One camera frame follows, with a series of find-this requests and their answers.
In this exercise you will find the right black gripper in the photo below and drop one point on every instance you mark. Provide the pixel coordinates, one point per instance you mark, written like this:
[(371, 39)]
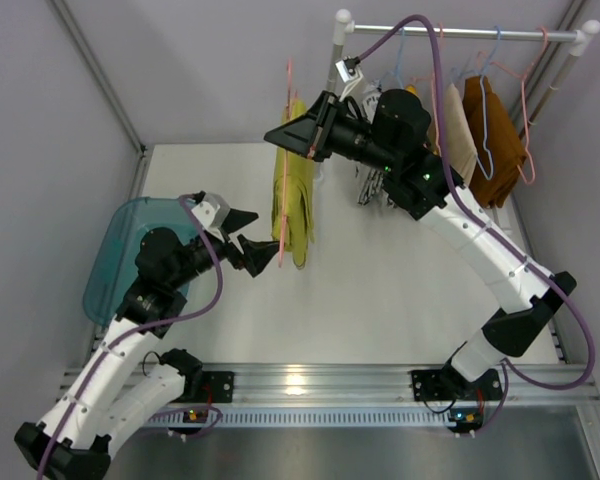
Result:
[(327, 128)]

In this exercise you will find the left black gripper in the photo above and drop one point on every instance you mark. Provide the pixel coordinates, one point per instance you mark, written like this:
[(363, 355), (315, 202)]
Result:
[(231, 245)]

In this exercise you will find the yellow-green trousers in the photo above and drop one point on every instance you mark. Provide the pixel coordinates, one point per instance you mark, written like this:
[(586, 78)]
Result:
[(300, 222)]

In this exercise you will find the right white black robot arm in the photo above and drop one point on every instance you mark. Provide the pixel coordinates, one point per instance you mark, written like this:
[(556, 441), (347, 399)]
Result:
[(528, 294)]

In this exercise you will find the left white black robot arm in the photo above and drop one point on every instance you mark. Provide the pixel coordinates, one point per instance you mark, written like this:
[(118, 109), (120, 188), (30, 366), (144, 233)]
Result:
[(80, 436)]

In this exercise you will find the black white print trousers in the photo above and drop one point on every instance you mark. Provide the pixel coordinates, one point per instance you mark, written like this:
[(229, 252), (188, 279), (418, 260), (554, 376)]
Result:
[(369, 180)]

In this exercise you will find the camouflage yellow trousers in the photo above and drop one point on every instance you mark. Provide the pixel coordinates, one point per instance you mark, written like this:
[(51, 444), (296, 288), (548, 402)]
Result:
[(414, 161)]

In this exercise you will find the beige trousers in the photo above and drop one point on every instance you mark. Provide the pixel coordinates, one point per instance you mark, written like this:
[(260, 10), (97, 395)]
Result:
[(461, 150)]

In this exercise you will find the brown trousers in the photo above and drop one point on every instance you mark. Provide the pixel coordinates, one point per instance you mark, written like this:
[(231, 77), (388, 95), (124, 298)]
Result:
[(503, 140)]

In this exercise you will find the white metal clothes rack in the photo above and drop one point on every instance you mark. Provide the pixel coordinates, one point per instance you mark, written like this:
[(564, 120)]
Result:
[(577, 39)]

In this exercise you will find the teal plastic bin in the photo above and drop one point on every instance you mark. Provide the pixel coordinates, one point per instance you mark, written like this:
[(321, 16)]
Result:
[(114, 269)]

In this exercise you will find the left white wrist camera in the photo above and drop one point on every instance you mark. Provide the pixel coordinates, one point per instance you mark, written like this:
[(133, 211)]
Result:
[(211, 210)]

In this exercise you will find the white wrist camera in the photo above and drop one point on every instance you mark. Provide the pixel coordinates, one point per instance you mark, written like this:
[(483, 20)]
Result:
[(353, 79), (211, 210)]

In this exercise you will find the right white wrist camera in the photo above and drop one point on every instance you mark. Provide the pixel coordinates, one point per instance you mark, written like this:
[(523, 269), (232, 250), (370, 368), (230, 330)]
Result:
[(353, 79)]

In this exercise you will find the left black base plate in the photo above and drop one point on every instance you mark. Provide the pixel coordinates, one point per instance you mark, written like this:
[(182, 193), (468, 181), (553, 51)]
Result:
[(217, 387)]

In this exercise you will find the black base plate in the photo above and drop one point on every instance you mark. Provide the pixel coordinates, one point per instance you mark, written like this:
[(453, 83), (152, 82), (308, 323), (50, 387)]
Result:
[(427, 385), (217, 387)]

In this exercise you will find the grey slotted cable duct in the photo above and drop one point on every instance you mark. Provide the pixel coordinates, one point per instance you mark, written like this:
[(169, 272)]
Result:
[(243, 417)]

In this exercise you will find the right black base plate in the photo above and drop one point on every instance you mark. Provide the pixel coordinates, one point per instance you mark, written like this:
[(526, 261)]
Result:
[(427, 385)]

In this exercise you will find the aluminium mounting rail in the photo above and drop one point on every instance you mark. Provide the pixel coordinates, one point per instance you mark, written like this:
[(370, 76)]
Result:
[(376, 385)]

